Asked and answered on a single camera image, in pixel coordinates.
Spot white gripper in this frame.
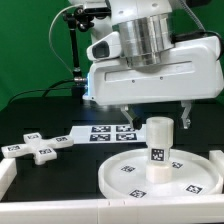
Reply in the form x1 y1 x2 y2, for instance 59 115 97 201
87 36 224 130

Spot white round table top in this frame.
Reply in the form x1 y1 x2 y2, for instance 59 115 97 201
98 148 223 199

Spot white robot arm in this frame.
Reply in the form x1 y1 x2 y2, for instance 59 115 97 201
68 0 224 129

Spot white marker plate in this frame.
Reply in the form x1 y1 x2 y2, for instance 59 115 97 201
70 124 146 144

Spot white cross-shaped table base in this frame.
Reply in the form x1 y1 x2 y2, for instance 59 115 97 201
1 132 74 165

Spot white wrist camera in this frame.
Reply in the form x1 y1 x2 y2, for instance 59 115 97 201
86 31 123 62

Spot white front fence rail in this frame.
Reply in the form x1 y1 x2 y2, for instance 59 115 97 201
0 195 224 224

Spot black cable on table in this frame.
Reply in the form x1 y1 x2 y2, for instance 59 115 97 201
7 78 84 105

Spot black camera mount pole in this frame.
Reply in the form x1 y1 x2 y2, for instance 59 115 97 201
63 6 93 98

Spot grey cable loop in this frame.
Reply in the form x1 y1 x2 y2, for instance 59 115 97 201
48 4 81 73

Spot white left fence rail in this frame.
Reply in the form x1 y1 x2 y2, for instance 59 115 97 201
0 158 17 200

